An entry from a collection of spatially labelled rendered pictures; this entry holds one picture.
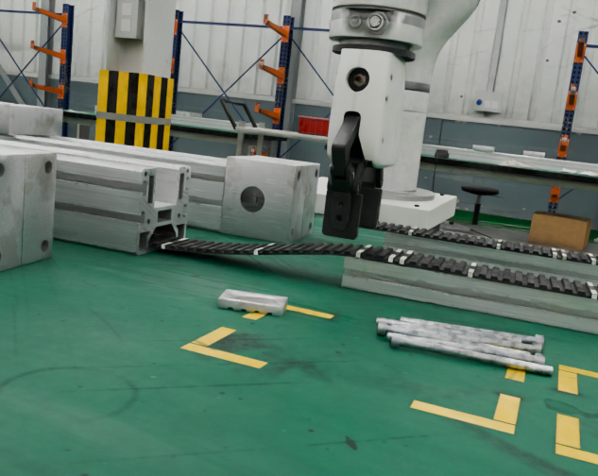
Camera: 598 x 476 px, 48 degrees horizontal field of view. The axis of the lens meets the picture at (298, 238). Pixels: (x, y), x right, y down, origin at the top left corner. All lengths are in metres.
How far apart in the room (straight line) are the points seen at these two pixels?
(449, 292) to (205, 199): 0.37
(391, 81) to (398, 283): 0.18
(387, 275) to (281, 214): 0.23
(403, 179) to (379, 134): 0.62
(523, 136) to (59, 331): 7.91
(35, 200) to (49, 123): 0.45
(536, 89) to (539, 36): 0.58
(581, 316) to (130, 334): 0.37
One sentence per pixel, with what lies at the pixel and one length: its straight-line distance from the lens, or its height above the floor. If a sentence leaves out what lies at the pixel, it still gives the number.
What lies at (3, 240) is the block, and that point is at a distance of 0.59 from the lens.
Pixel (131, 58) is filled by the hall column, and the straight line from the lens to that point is 4.26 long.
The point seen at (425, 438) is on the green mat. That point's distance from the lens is 0.35.
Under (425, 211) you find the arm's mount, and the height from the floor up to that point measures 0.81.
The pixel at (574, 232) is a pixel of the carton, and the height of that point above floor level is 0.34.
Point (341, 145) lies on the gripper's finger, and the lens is 0.55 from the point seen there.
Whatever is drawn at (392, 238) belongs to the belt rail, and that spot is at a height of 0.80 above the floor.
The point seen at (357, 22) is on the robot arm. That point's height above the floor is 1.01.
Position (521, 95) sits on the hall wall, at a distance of 8.27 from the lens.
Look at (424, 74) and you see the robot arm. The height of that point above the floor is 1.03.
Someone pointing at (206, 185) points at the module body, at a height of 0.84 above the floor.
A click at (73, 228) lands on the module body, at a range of 0.71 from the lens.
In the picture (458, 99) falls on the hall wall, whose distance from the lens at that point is 8.35.
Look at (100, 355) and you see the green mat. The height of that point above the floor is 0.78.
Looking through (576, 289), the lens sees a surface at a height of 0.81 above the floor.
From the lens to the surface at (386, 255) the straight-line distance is 0.62.
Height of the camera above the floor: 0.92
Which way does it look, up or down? 10 degrees down
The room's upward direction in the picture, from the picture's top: 6 degrees clockwise
